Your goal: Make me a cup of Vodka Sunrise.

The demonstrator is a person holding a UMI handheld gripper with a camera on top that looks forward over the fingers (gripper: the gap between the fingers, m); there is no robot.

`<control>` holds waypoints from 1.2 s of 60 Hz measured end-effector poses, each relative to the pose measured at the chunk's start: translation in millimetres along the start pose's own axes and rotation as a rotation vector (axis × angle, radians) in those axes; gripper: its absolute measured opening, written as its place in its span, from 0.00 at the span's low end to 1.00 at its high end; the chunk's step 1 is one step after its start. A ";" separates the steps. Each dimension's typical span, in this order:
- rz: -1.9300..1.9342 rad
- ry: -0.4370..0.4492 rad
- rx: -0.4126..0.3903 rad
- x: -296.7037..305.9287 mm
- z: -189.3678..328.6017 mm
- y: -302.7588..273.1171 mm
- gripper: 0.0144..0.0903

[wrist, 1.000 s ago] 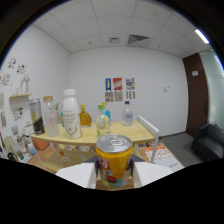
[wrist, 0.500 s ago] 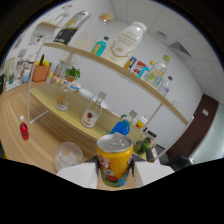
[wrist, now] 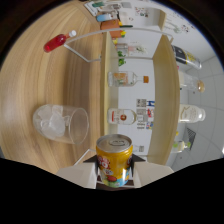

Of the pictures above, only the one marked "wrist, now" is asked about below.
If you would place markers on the red wall poster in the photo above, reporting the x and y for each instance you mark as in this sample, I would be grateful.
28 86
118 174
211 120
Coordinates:
146 114

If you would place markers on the glass jar wooden lid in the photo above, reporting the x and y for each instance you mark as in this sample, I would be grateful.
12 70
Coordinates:
190 81

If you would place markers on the black yellow tall can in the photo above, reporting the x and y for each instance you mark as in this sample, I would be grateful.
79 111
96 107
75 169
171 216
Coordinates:
186 57

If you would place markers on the red liquid bottle white cap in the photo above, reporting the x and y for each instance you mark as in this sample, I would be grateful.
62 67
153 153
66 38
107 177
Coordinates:
56 42

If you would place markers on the blue yellow wall poster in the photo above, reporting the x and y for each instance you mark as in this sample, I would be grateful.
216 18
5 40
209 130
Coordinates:
146 102

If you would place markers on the yellow juice can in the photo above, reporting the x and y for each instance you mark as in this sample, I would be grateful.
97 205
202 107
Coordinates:
114 163

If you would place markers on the green potted plant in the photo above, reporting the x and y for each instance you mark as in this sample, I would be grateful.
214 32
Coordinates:
121 58

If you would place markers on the white tray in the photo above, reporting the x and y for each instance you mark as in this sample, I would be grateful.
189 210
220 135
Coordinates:
91 8

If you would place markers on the light blue white container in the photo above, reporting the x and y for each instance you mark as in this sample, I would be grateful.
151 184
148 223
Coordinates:
104 17

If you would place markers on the two-tier wooden shelf rack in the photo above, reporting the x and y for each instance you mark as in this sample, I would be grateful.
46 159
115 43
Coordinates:
163 100

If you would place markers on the clear bottle green cap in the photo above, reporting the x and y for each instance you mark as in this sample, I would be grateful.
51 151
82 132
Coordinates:
180 146

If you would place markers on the clear glass tumbler with ice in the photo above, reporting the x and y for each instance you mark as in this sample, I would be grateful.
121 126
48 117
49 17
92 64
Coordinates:
60 124

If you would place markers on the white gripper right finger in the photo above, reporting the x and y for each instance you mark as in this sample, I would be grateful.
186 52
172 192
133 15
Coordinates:
151 172

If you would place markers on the clear bottle orange cap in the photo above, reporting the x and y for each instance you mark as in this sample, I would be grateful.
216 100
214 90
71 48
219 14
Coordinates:
125 79

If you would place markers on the clear bottle red label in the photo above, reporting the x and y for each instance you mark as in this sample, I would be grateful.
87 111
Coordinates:
121 116

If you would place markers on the colourful wall poster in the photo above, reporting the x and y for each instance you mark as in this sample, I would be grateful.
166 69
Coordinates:
145 125

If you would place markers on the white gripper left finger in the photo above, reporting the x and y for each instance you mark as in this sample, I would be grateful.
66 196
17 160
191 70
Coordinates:
80 174

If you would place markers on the white flower vase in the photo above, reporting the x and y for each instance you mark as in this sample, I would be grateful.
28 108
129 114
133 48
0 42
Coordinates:
131 49

